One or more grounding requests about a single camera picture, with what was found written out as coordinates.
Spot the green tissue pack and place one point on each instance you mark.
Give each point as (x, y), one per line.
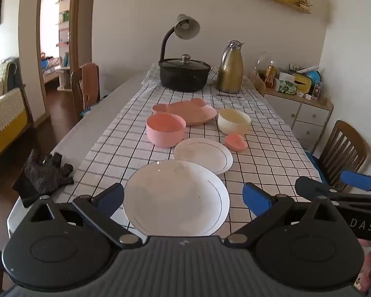
(286, 87)

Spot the glass pot lid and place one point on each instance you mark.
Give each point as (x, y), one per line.
(185, 62)

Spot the sofa with cream cover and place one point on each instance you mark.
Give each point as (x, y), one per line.
(0, 74)

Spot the white bookshelf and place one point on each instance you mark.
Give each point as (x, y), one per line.
(63, 27)

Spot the grey gooseneck desk lamp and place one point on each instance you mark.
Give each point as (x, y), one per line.
(187, 26)

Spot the blue globe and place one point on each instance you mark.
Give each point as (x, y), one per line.
(314, 79)

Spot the orange cloth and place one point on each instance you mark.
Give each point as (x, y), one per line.
(90, 83)

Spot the white wooden sideboard cabinet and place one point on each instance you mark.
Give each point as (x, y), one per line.
(309, 114)

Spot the pink bear-shaped plate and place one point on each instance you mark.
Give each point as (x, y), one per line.
(198, 111)

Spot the gold thermos jug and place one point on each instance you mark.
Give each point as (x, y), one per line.
(230, 71)

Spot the small pink heart-shaped dish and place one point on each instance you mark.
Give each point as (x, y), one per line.
(235, 143)

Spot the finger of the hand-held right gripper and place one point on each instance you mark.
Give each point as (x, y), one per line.
(355, 179)
(312, 187)

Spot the amber oil bottle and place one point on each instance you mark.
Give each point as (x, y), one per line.
(270, 74)

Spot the blue box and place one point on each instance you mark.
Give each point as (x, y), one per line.
(316, 165)

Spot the small white plate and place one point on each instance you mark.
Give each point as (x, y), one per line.
(204, 154)

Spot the person's right hand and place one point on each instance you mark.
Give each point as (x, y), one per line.
(369, 272)

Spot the yellow tissue box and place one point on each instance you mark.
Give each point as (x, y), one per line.
(302, 82)

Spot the white marker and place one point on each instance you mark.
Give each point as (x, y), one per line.
(309, 69)

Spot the red pen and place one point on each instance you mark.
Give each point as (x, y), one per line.
(230, 94)

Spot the cream bowl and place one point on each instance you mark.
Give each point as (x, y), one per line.
(233, 122)

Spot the pink bowl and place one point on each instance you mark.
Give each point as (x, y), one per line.
(165, 130)

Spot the clear glass jar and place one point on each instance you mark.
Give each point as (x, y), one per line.
(260, 65)

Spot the large white plate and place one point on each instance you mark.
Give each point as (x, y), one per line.
(176, 198)

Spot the wooden wall shelf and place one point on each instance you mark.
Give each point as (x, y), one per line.
(284, 2)

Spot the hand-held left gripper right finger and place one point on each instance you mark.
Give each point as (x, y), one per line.
(255, 199)

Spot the black cooking pot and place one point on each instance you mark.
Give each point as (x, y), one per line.
(184, 79)

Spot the wooden dining chair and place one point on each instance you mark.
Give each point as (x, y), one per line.
(343, 148)
(77, 92)

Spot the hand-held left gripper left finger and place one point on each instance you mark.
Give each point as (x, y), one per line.
(111, 199)

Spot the white checked tablecloth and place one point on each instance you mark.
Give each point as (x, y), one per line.
(126, 136)

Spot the armchair with cream cover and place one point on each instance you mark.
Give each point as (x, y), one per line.
(3, 120)

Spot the black knitted glove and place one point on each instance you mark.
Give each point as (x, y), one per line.
(40, 173)

